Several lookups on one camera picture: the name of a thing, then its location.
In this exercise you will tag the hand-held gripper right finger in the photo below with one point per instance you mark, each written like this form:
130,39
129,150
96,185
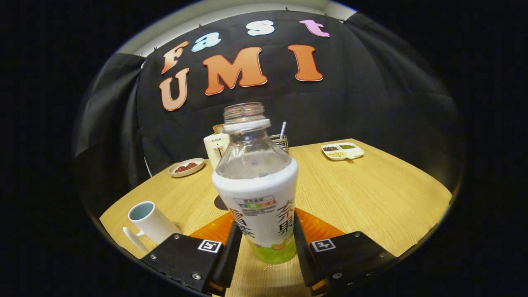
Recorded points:
303,260

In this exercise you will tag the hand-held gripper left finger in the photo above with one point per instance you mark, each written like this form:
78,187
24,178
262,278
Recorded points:
231,260

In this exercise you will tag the dark brown round coaster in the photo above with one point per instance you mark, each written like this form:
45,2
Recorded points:
219,203

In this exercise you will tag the clear juice bottle white label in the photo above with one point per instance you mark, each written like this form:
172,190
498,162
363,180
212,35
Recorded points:
255,185

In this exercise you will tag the white cup blue inside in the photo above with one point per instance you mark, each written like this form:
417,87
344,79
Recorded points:
154,225

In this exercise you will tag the wooden table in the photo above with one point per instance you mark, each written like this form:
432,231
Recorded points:
363,189

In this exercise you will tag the small white plate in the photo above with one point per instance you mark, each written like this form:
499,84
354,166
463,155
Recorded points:
185,172

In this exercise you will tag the white toaster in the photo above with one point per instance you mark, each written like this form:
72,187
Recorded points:
213,150

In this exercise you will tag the white divided dish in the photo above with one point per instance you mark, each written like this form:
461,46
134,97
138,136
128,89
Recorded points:
342,151

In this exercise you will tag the toast slice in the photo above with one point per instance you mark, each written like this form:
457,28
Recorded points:
218,128

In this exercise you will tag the striped drinking straw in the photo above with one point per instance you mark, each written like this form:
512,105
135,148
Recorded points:
283,128

